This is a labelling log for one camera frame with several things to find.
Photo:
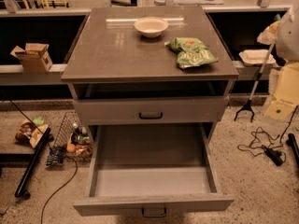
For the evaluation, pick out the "green jalapeno chip bag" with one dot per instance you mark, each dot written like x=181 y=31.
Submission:
x=191 y=52

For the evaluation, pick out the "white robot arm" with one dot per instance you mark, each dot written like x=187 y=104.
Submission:
x=285 y=35

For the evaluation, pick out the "closed grey upper drawer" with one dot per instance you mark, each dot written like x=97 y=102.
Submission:
x=143 y=111

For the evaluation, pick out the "grey drawer cabinet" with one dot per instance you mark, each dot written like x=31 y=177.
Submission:
x=112 y=60

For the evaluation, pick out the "open grey middle drawer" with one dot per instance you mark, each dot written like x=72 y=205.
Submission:
x=153 y=170

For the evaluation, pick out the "blue snack bag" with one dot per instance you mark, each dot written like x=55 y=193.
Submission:
x=55 y=157

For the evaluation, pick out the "white paper bowl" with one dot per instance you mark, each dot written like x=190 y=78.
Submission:
x=151 y=27

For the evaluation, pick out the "reacher grabber tool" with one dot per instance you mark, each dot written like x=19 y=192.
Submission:
x=257 y=78

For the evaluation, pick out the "white takeout container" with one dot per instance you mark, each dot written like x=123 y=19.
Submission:
x=252 y=57

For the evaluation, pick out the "brown snack bags pile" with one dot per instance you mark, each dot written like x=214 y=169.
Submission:
x=31 y=131

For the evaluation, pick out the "open cardboard box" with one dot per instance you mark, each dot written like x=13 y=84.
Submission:
x=34 y=58

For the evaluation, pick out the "black pole right edge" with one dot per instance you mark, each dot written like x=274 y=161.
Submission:
x=291 y=142

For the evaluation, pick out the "black tube on floor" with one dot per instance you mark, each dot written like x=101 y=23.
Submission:
x=21 y=191

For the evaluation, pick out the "wire basket with items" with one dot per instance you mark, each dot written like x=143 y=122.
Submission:
x=72 y=139

